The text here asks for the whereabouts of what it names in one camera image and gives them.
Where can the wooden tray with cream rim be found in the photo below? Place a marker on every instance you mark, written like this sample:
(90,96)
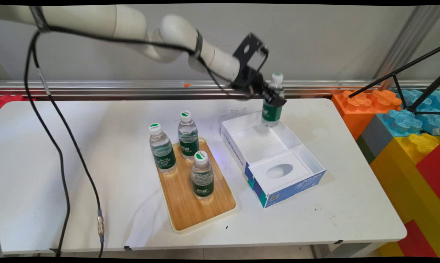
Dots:
(185,208)

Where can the yellow toy block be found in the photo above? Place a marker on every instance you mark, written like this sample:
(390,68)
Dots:
(398,175)

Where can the red cloth item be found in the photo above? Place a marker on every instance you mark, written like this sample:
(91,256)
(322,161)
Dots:
(10,100)

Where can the aluminium profile post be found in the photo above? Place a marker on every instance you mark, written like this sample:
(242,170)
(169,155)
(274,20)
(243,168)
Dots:
(406,44)

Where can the light blue toy block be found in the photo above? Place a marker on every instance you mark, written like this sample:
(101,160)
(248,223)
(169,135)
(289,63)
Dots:
(429,102)
(402,122)

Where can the aluminium rail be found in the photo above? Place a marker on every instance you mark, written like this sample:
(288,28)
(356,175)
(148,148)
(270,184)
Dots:
(132,87)

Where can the wrist camera with black bracket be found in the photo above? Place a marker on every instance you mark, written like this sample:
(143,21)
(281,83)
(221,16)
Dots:
(256,42)

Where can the water bottle with green label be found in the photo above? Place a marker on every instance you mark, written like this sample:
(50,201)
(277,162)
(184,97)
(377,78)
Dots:
(272,117)
(202,179)
(188,138)
(163,153)

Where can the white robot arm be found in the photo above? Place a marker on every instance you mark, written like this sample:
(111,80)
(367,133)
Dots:
(95,20)

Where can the black tripod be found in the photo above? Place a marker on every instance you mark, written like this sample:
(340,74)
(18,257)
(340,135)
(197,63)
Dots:
(409,108)

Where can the grey toy block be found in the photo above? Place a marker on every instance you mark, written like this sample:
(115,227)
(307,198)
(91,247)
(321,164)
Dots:
(375,137)

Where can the red toy block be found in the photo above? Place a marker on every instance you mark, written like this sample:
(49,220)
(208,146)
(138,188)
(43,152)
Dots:
(431,171)

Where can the white box with blue print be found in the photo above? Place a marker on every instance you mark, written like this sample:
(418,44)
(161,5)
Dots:
(263,146)

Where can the orange toy block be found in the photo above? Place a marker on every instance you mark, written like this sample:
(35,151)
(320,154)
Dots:
(355,109)

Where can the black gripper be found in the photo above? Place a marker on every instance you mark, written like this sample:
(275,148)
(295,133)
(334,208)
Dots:
(247,80)

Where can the dark green toy block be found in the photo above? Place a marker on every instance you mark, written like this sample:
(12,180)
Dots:
(364,149)

